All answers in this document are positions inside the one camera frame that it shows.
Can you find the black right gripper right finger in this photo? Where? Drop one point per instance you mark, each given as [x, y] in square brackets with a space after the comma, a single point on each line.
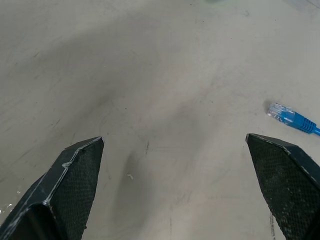
[287, 180]

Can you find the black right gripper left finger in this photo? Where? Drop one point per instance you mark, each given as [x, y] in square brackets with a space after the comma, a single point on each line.
[62, 190]

